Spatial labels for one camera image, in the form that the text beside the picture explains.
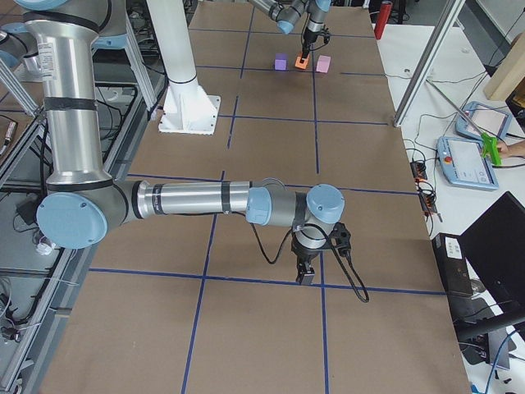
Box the black monitor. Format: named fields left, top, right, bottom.
left=456, top=190, right=525, bottom=344

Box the black computer box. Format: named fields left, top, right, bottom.
left=431, top=233, right=473, bottom=298

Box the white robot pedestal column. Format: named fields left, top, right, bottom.
left=147, top=0, right=198, bottom=86

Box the far teach pendant tablet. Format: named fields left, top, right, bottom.
left=455, top=101, right=511, bottom=140

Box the grey aluminium frame post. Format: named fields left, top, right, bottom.
left=393, top=0, right=466, bottom=127

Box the black USB hub right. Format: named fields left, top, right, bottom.
left=418, top=190, right=438, bottom=217

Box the black USB hub left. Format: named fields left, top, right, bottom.
left=410, top=160, right=427, bottom=181

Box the teach pendant tablet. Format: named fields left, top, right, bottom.
left=436, top=136, right=499, bottom=191
left=455, top=101, right=511, bottom=140

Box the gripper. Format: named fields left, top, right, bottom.
left=301, top=30, right=319, bottom=62
left=291, top=235, right=324, bottom=286

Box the red cylinder bottle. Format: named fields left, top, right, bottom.
left=374, top=1, right=393, bottom=40

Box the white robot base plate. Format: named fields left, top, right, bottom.
left=158, top=85, right=221, bottom=135

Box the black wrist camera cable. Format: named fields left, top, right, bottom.
left=250, top=223, right=370, bottom=304

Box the near teach pendant tablet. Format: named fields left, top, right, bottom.
left=436, top=136, right=499, bottom=191

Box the orange foam block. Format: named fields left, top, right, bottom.
left=294, top=55, right=309, bottom=70

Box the person's hand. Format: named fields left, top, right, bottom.
left=497, top=140, right=525, bottom=158

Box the green handled reacher grabber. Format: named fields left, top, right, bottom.
left=426, top=79, right=501, bottom=167

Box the pink foam block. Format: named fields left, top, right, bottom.
left=316, top=55, right=331, bottom=74

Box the black usb hub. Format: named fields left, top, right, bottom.
left=418, top=190, right=438, bottom=217
left=410, top=160, right=427, bottom=181

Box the purple foam block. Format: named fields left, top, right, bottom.
left=274, top=53, right=288, bottom=71

